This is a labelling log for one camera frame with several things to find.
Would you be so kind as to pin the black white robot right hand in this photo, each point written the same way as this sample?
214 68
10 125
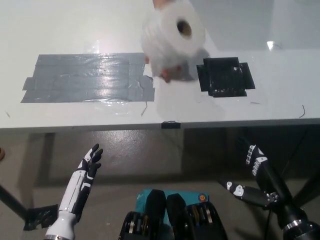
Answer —
275 185

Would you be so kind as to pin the person's bare hand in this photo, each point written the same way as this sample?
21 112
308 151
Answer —
167 75

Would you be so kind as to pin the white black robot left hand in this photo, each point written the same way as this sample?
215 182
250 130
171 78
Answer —
77 190

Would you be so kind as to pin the white toilet paper roll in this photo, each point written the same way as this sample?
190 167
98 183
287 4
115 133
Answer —
172 45

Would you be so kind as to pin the black floor tape patch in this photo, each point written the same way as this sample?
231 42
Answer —
40 216

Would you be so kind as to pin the small black tape strip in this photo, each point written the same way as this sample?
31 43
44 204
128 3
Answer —
170 125

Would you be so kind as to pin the black tape square patch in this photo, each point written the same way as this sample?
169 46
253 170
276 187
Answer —
222 77

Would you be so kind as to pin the clear plastic tape film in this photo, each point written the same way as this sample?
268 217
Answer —
112 107

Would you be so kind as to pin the black diagonal metal bar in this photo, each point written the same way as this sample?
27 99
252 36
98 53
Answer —
12 202

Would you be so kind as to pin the grey duct tape patch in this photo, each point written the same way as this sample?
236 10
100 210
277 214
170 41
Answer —
85 77

